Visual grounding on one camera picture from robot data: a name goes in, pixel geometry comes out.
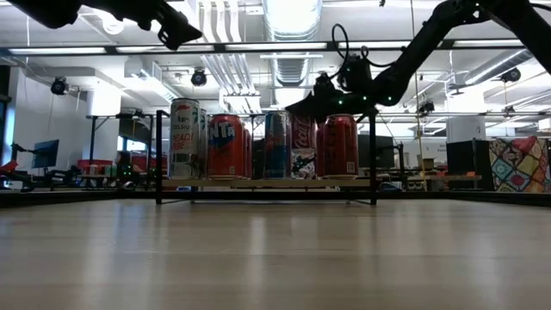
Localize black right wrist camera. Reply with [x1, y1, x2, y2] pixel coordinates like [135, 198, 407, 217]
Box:
[337, 53, 375, 94]

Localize black background robot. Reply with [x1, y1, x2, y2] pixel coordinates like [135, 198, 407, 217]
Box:
[115, 150, 152, 189]

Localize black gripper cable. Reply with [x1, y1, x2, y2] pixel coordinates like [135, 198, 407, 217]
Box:
[330, 23, 395, 70]

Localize black standing table frame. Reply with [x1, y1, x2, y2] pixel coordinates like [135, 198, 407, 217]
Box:
[84, 112, 155, 163]

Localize black curved bar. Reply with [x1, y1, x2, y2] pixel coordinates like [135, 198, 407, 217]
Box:
[0, 169, 38, 194]

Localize ceiling light strip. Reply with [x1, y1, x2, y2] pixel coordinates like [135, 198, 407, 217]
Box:
[452, 38, 524, 48]
[7, 46, 108, 56]
[115, 45, 216, 54]
[337, 40, 444, 49]
[224, 41, 329, 52]

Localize computer monitor blue screen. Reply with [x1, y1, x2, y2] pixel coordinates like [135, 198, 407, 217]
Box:
[30, 139, 60, 170]

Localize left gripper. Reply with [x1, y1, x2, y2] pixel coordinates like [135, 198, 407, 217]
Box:
[81, 0, 204, 52]

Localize silver round ceiling duct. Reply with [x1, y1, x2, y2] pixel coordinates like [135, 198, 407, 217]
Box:
[262, 0, 324, 87]

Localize red crate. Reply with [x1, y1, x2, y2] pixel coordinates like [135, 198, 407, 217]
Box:
[76, 158, 114, 176]

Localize colourful patchwork quilt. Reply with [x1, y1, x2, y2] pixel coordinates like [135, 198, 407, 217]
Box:
[488, 136, 551, 194]

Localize red Coca-Cola Star Wars can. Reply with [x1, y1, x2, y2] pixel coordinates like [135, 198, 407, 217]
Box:
[290, 112, 319, 180]

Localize grey ceiling duct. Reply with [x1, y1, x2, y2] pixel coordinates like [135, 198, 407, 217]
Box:
[463, 47, 535, 85]

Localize red can silver top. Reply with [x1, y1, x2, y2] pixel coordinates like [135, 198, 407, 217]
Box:
[322, 113, 360, 180]
[243, 124, 254, 179]

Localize wooden bench top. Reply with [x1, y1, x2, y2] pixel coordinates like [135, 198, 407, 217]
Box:
[406, 173, 483, 182]

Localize yellow hanging cable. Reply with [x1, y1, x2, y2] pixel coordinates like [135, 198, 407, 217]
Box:
[408, 0, 428, 193]

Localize black monitor back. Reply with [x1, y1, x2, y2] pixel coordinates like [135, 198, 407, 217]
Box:
[357, 133, 396, 170]

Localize silver slim can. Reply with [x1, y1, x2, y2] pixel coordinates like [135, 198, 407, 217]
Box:
[263, 110, 294, 180]

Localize white cylindrical tank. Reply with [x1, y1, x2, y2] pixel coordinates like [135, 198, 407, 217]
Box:
[446, 115, 487, 143]

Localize red can blue letter print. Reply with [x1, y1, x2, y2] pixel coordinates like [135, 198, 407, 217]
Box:
[207, 113, 245, 180]

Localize black cabinet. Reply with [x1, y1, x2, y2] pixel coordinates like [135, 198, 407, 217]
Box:
[445, 138, 495, 191]

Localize white ceiling pipes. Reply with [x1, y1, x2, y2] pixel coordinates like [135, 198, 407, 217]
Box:
[197, 0, 263, 114]

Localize dark red beverage can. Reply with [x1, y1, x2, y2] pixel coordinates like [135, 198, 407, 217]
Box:
[315, 122, 325, 178]

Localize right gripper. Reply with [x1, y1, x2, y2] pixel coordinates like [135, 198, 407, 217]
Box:
[285, 72, 401, 124]

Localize black ceiling camera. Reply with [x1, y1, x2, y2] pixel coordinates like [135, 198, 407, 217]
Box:
[498, 67, 522, 84]
[50, 76, 69, 96]
[190, 68, 208, 88]

